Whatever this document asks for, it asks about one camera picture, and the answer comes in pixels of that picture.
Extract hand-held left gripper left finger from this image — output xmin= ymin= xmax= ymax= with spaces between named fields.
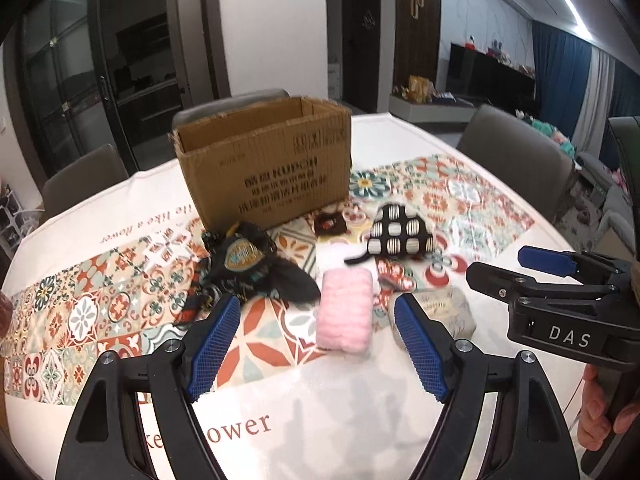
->
xmin=54 ymin=294 xmax=243 ymax=480

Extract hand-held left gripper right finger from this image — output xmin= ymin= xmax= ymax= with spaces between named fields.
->
xmin=393 ymin=292 xmax=583 ymax=480

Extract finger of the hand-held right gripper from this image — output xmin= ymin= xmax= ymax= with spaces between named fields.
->
xmin=517 ymin=246 xmax=631 ymax=286
xmin=466 ymin=261 xmax=616 ymax=311

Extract black white checked pouch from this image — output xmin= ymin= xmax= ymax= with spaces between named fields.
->
xmin=344 ymin=202 xmax=435 ymax=265

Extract brown scrunchie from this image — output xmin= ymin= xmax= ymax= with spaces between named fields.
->
xmin=314 ymin=212 xmax=346 ymax=235

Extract brown cardboard box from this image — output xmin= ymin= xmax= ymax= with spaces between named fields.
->
xmin=170 ymin=96 xmax=353 ymax=231

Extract person's right hand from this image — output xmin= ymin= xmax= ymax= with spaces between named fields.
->
xmin=577 ymin=362 xmax=640 ymax=445

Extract beige grey folded cloth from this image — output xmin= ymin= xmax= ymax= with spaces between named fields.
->
xmin=389 ymin=287 xmax=476 ymax=346

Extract orange patterned fabric piece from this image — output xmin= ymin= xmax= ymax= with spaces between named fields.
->
xmin=377 ymin=260 xmax=417 ymax=292

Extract grey sofa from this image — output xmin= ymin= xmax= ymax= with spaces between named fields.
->
xmin=574 ymin=152 xmax=632 ymax=242

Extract pink fluffy towel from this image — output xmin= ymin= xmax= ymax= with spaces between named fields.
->
xmin=316 ymin=267 xmax=375 ymax=353

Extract black patterned scarf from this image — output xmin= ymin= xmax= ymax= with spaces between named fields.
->
xmin=175 ymin=220 xmax=321 ymax=328

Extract grey dining chair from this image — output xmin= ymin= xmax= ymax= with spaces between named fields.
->
xmin=40 ymin=144 xmax=130 ymax=217
xmin=456 ymin=105 xmax=576 ymax=222
xmin=172 ymin=89 xmax=292 ymax=127

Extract teal plush toys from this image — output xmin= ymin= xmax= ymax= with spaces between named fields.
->
xmin=529 ymin=117 xmax=576 ymax=157

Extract white folded cloth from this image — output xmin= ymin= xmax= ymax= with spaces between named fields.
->
xmin=320 ymin=242 xmax=371 ymax=275

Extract blue curtain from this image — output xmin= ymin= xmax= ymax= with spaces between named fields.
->
xmin=531 ymin=20 xmax=595 ymax=137

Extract white low tv cabinet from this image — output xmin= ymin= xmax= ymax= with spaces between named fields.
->
xmin=389 ymin=94 xmax=482 ymax=124

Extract black television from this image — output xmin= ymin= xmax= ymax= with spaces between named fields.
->
xmin=446 ymin=42 xmax=536 ymax=107

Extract yellow bag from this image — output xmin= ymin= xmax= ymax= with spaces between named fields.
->
xmin=407 ymin=76 xmax=432 ymax=102

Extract white storage rack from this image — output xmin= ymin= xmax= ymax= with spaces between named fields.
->
xmin=0 ymin=180 xmax=42 ymax=252

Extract ceiling light strip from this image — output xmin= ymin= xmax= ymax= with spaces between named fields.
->
xmin=537 ymin=0 xmax=597 ymax=47

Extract dark room door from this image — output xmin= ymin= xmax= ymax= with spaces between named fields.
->
xmin=341 ymin=0 xmax=396 ymax=114

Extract glass sliding door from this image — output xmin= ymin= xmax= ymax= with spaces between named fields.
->
xmin=19 ymin=0 xmax=187 ymax=172

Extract dark wooden panel gold handle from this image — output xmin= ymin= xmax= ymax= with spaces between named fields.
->
xmin=395 ymin=0 xmax=442 ymax=92

